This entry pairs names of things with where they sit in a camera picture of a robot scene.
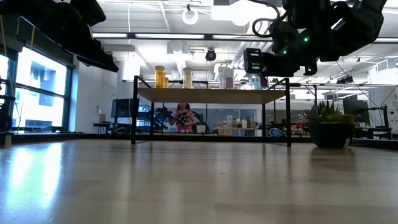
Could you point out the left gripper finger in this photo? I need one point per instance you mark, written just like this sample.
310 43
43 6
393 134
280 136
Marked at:
102 60

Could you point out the orange pill vial white cap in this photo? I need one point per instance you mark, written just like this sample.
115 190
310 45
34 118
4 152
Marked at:
159 77

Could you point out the yellow pill vial white cap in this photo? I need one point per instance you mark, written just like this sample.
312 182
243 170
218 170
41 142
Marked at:
187 78

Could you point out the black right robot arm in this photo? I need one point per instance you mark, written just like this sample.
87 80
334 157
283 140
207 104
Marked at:
348 25

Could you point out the wooden shelf black metal legs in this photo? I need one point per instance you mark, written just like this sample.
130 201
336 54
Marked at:
211 96

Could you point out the LED light bar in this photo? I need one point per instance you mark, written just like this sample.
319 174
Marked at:
110 35
234 36
169 36

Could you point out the large window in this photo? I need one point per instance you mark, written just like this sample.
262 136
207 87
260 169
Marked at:
40 71

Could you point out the black monitor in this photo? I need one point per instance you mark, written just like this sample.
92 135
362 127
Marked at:
124 108
357 110

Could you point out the black ceiling spotlight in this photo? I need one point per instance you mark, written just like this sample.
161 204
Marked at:
345 80

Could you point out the blue round object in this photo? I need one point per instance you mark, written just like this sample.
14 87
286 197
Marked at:
276 133

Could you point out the black background robot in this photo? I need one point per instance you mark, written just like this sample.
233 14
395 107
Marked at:
163 116

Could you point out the succulent plant black pot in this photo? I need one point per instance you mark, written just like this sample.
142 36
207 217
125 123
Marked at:
329 130

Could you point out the cardboard box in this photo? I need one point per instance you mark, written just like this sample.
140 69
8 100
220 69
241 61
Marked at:
222 130

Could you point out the person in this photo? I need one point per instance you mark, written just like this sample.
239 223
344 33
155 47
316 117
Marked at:
182 123

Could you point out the white cup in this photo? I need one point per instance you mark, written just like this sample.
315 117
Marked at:
201 128

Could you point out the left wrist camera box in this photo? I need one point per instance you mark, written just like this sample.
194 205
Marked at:
88 11

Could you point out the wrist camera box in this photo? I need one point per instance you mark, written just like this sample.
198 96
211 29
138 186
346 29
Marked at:
88 11
252 60

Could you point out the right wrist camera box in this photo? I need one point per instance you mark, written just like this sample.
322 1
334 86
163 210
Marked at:
252 60

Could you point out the black ceiling camera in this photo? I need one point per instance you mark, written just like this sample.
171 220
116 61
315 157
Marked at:
211 55

